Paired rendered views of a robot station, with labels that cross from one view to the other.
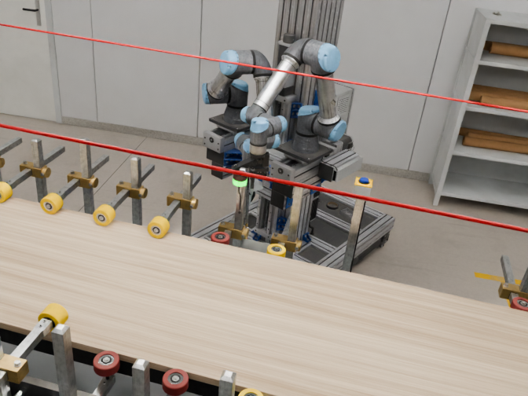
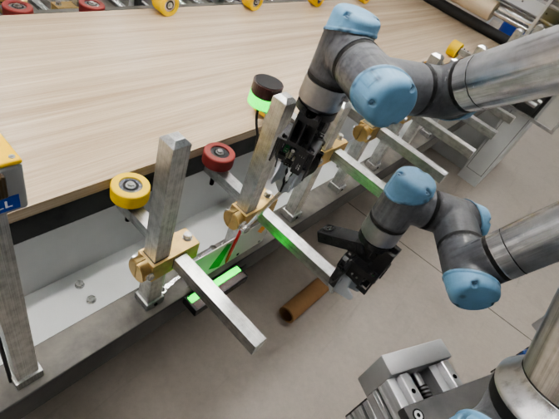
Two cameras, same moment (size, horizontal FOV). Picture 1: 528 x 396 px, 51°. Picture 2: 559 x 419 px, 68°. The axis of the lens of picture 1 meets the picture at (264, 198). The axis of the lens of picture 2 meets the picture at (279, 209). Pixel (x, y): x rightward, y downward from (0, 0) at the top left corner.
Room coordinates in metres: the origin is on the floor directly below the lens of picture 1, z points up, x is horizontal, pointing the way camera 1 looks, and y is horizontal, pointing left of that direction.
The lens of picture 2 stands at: (2.37, -0.56, 1.54)
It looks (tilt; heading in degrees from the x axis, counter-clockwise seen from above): 42 degrees down; 105
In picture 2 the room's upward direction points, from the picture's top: 24 degrees clockwise
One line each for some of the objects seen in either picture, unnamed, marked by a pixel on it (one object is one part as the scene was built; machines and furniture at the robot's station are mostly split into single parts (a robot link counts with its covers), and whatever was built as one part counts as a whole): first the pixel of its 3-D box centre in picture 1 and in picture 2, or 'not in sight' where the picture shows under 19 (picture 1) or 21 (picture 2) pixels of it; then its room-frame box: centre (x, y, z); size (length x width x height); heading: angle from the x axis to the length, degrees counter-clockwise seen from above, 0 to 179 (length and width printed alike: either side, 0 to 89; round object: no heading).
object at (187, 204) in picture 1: (182, 201); (324, 150); (2.16, 0.37, 0.95); 0.13 x 0.06 x 0.05; 79
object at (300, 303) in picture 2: not in sight; (307, 297); (2.32, 0.67, 0.04); 0.30 x 0.08 x 0.08; 79
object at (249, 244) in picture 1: (243, 247); (232, 249); (2.13, 0.07, 0.75); 0.26 x 0.01 x 0.10; 79
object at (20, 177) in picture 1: (34, 167); (439, 98); (2.32, 1.12, 0.95); 0.50 x 0.04 x 0.04; 169
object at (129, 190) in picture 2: (275, 258); (129, 202); (1.92, -0.08, 0.85); 0.08 x 0.08 x 0.11
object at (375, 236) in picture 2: not in sight; (383, 228); (2.39, 0.09, 1.04); 0.08 x 0.08 x 0.05
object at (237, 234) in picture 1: (232, 231); (249, 209); (2.11, 0.12, 0.85); 0.13 x 0.06 x 0.05; 79
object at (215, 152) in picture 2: (219, 246); (215, 167); (1.97, 0.17, 0.85); 0.08 x 0.08 x 0.11
